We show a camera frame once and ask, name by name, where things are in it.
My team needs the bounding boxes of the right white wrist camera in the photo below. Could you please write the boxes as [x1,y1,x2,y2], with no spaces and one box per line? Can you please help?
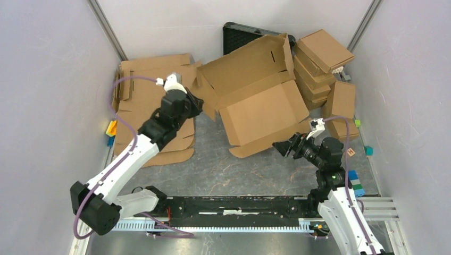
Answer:
[306,118,325,140]

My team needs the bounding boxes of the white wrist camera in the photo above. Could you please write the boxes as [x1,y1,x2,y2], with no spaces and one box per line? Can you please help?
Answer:
[306,118,325,140]
[155,72,187,94]

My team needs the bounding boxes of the stacked folded cardboard boxes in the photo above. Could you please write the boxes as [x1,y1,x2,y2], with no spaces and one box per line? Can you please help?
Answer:
[293,46,336,110]

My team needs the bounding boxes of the leaning folded cardboard box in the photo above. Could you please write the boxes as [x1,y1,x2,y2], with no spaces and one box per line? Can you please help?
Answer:
[321,81,356,120]

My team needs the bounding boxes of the aluminium frame rail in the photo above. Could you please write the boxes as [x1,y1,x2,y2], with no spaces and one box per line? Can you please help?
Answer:
[358,197,399,221]

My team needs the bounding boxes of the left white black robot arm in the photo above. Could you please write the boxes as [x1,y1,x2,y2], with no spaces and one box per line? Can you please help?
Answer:
[70,89,204,239]

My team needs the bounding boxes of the black poker chip case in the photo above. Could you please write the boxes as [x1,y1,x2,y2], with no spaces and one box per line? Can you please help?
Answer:
[222,22,280,55]

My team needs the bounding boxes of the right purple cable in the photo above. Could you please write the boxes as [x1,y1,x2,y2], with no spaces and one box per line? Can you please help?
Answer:
[322,116,379,255]

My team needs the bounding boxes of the white slotted cable duct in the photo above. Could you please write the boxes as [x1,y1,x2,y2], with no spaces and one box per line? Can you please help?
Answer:
[112,218,313,233]

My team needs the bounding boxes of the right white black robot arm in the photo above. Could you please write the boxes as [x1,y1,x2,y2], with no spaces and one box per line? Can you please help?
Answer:
[272,133,387,254]

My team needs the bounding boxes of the white plastic connector piece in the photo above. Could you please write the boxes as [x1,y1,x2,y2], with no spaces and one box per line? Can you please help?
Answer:
[332,66,351,83]

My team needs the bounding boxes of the teal toy cube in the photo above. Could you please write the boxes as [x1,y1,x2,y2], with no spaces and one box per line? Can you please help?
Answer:
[364,146,373,157]

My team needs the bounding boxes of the low folded cardboard box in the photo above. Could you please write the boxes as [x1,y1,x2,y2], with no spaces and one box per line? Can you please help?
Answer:
[326,118,360,142]

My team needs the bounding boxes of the blue toy blocks stack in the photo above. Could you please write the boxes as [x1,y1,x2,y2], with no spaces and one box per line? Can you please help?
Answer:
[348,170,365,198]

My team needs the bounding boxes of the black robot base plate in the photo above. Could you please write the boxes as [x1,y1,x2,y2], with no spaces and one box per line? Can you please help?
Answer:
[151,195,319,227]

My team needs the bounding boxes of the wooden letter block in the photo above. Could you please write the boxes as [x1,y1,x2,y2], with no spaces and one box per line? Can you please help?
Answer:
[346,148,356,157]

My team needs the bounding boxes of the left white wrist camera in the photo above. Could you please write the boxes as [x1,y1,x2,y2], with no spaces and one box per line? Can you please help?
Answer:
[155,72,187,94]

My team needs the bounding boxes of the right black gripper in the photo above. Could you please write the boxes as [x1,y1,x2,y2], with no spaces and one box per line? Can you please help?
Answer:
[271,131,325,169]

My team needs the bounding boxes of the yellow orange toy block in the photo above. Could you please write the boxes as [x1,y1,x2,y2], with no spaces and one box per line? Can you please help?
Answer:
[105,120,117,137]

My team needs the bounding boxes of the flat cardboard sheet stack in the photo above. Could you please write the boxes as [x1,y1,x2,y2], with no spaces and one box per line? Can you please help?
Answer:
[113,53,201,167]

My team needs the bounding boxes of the brown cardboard box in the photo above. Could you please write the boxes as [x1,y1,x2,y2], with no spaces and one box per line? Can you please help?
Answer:
[191,34,310,158]

